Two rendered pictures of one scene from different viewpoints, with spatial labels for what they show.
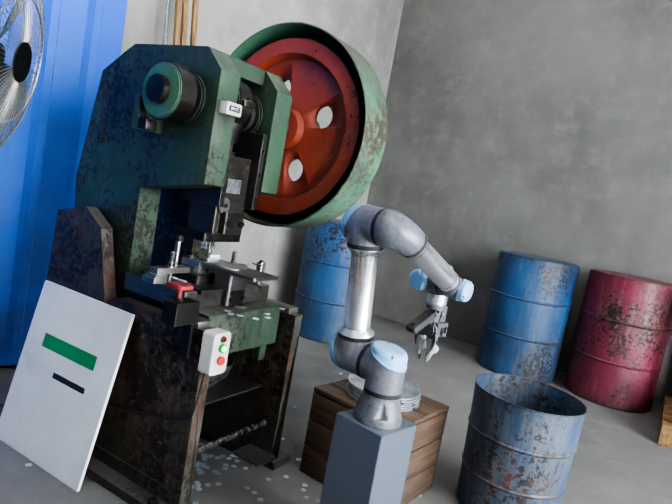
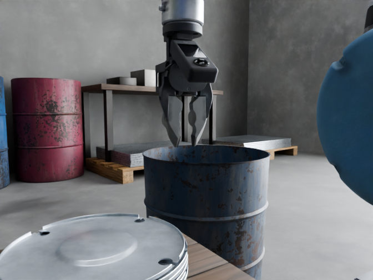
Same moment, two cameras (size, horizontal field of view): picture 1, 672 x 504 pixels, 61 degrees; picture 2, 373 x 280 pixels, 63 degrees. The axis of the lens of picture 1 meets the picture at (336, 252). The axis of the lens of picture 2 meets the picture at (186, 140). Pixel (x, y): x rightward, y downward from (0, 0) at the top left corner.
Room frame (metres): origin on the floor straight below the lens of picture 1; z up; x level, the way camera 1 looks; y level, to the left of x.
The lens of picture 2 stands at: (1.89, 0.13, 0.62)
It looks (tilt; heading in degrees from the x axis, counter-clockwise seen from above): 6 degrees down; 289
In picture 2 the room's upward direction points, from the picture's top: straight up
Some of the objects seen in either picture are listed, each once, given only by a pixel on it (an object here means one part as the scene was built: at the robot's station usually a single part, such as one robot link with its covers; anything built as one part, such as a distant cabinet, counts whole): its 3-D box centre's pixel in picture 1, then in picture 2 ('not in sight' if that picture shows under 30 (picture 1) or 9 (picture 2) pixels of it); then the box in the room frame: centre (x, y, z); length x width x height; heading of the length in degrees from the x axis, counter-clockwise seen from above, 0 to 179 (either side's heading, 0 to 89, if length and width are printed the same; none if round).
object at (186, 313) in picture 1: (178, 328); not in sight; (1.70, 0.43, 0.62); 0.10 x 0.06 x 0.20; 150
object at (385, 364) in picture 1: (385, 366); not in sight; (1.70, -0.21, 0.62); 0.13 x 0.12 x 0.14; 46
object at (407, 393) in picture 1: (384, 384); (97, 245); (2.18, -0.28, 0.40); 0.29 x 0.29 x 0.01
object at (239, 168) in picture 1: (223, 192); not in sight; (2.07, 0.44, 1.04); 0.17 x 0.15 x 0.30; 60
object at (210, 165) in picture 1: (179, 238); not in sight; (2.16, 0.60, 0.83); 0.79 x 0.43 x 1.34; 60
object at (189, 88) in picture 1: (171, 99); not in sight; (1.89, 0.62, 1.31); 0.22 x 0.12 x 0.22; 60
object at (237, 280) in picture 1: (237, 286); not in sight; (2.00, 0.32, 0.72); 0.25 x 0.14 x 0.14; 60
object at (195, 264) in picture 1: (204, 265); not in sight; (2.09, 0.47, 0.76); 0.15 x 0.09 x 0.05; 150
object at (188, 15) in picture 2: (436, 299); (181, 15); (2.08, -0.39, 0.79); 0.08 x 0.08 x 0.05
